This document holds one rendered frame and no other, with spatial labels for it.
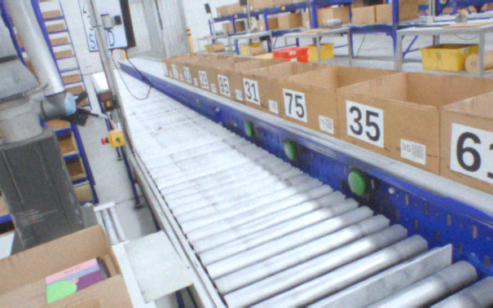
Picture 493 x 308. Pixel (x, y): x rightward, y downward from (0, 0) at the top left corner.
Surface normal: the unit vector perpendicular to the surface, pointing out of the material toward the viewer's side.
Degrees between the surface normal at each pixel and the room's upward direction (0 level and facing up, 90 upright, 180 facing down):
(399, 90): 90
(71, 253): 89
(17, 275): 88
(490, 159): 90
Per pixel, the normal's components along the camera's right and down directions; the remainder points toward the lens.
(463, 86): -0.91, 0.27
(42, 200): 0.43, 0.25
